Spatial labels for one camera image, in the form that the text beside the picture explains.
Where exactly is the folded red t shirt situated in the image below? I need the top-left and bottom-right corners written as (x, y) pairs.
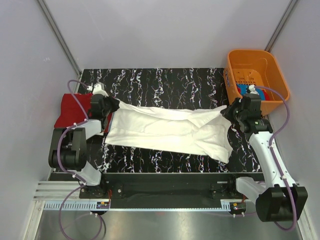
top-left (54, 93), bottom-right (108, 133)

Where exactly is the grey slotted cable duct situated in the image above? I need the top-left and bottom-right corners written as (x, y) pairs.
top-left (44, 200), bottom-right (231, 212)

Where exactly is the left corner aluminium post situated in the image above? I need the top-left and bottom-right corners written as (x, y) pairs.
top-left (35, 0), bottom-right (82, 77)

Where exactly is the blue t shirt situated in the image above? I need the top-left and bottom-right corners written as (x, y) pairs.
top-left (236, 83), bottom-right (266, 101)

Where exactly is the right corner aluminium post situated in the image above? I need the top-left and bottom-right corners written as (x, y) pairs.
top-left (264, 0), bottom-right (300, 53)

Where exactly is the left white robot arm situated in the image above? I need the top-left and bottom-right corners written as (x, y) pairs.
top-left (48, 93), bottom-right (120, 198)

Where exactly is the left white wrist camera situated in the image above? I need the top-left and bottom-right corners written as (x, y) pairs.
top-left (86, 82), bottom-right (109, 97)

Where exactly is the orange plastic basket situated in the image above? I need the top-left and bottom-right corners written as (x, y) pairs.
top-left (223, 49), bottom-right (290, 116)

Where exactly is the corner aluminium post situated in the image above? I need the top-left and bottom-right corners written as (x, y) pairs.
top-left (35, 0), bottom-right (82, 77)
top-left (264, 0), bottom-right (300, 53)

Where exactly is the folded grey t shirt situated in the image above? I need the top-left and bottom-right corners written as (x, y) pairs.
top-left (105, 113), bottom-right (114, 133)

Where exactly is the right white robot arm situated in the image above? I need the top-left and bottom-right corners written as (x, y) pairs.
top-left (221, 93), bottom-right (308, 223)

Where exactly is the red t shirt in basket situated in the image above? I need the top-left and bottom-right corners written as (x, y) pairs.
top-left (262, 90), bottom-right (270, 101)

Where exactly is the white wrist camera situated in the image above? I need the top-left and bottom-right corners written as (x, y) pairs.
top-left (247, 84), bottom-right (259, 95)
top-left (86, 82), bottom-right (109, 97)

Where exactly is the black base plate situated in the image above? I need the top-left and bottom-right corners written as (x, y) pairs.
top-left (79, 172), bottom-right (262, 206)

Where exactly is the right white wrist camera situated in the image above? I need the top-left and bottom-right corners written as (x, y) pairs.
top-left (247, 84), bottom-right (259, 95)

